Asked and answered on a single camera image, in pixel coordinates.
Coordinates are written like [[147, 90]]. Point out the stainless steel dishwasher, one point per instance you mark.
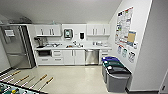
[[91, 57]]

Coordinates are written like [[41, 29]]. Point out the white drawer unit beside dishwasher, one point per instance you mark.
[[105, 53]]

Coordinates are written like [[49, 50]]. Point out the dish soap bottle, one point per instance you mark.
[[94, 43]]

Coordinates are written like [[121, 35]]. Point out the white under-sink cabinet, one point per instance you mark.
[[73, 57]]

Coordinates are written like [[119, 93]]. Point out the grey paper towel dispenser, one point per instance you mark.
[[68, 34]]

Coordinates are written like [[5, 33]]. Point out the white drawer unit beside microwave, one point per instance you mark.
[[57, 56]]

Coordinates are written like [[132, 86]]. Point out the dish rack with dishes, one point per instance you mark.
[[53, 45]]

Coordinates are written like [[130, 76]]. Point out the green-lid waste bin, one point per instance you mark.
[[115, 64]]

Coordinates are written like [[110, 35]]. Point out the black built-in microwave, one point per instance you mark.
[[44, 53]]

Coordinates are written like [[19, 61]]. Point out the grey waste bin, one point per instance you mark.
[[118, 80]]

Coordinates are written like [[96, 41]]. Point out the stainless steel refrigerator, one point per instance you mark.
[[16, 46]]

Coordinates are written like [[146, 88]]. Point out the white paper on refrigerator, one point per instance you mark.
[[9, 33]]

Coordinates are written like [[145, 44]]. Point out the green foosball table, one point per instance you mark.
[[10, 87]]

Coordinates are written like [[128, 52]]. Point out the black wall soap dispenser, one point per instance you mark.
[[82, 35]]

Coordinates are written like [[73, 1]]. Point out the white three-door wall cabinet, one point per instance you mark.
[[98, 30]]

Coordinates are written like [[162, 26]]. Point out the white two-door wall cabinet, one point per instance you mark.
[[48, 30]]

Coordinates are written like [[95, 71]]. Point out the wall notice poster board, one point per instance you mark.
[[126, 28]]

